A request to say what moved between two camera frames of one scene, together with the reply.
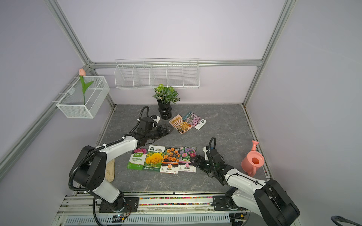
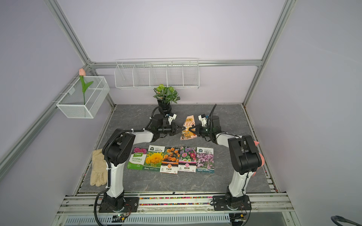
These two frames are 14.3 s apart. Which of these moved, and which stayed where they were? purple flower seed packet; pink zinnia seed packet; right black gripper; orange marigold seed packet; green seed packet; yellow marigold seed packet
Moved: right black gripper; purple flower seed packet
Stayed: orange marigold seed packet; yellow marigold seed packet; pink zinnia seed packet; green seed packet
